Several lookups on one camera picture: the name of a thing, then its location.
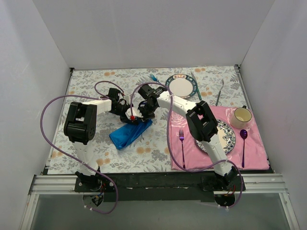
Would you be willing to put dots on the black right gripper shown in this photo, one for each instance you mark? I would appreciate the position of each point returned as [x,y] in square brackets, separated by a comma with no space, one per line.
[146,114]

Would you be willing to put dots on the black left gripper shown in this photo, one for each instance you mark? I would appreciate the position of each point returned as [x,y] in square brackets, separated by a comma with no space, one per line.
[126,119]

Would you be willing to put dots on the blue satin napkin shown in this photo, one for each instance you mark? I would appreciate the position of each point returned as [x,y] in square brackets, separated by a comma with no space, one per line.
[128,133]

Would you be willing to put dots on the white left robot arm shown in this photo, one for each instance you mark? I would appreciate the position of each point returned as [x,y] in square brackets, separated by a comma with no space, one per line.
[80,128]

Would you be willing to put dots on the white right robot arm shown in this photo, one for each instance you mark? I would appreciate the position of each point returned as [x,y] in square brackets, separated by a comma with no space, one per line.
[202,126]

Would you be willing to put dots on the blue fork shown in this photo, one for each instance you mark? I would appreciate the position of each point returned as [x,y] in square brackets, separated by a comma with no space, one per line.
[154,78]

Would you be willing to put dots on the white plate teal rim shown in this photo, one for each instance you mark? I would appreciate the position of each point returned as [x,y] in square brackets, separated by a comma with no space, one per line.
[182,85]

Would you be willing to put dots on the purple metallic fork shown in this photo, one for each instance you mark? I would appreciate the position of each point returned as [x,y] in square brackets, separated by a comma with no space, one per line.
[181,138]

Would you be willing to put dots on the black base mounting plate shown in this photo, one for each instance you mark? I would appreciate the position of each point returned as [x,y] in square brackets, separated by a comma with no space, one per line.
[156,186]

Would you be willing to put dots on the blue floral dinner plate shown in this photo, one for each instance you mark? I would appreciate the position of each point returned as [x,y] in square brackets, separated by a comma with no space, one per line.
[226,136]

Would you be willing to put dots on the cream ceramic mug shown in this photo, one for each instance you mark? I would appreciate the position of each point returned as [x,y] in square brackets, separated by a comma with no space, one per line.
[241,117]

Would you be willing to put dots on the purple metallic spoon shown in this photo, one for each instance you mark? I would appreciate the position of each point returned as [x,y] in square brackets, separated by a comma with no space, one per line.
[244,135]

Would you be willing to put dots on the pink floral placemat cloth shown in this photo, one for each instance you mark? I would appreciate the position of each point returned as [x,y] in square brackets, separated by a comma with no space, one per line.
[196,158]

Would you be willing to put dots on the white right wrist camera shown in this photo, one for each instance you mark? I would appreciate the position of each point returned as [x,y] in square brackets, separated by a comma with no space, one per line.
[133,113]

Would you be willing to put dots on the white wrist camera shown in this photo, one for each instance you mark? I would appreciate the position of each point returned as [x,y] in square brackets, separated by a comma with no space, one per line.
[127,98]
[133,113]

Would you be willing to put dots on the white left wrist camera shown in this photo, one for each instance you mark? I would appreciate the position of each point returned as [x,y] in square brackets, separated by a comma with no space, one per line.
[127,98]

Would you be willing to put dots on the aluminium frame rail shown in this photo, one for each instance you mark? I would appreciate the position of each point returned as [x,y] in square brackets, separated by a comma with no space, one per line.
[255,183]

